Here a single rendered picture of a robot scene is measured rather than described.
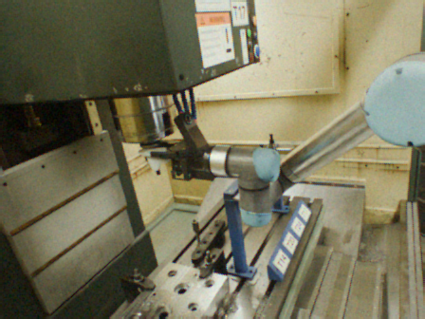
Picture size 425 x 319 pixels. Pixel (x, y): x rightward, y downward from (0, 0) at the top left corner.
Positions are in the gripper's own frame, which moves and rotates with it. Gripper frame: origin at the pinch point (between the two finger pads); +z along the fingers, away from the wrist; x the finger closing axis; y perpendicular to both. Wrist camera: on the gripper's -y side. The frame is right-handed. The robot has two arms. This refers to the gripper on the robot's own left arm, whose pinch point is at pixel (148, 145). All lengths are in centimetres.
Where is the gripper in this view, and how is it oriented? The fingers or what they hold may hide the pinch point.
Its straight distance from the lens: 87.9
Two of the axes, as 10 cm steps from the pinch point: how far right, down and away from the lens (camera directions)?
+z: -8.8, -1.0, 4.7
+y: 1.1, 9.1, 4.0
